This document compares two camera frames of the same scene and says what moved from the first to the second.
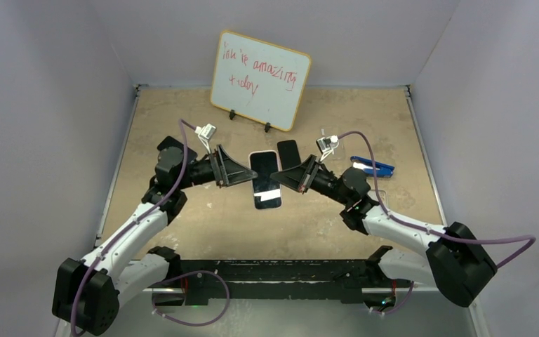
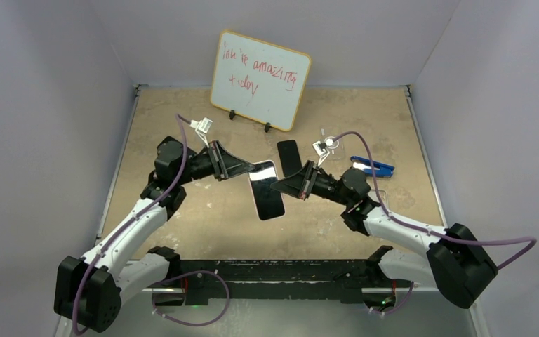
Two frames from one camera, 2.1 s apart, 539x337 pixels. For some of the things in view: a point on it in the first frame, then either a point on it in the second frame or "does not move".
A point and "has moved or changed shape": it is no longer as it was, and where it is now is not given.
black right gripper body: [325, 182] does not move
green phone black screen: [266, 189] has moved or changed shape
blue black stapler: [382, 170] does not move
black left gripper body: [201, 173] does not move
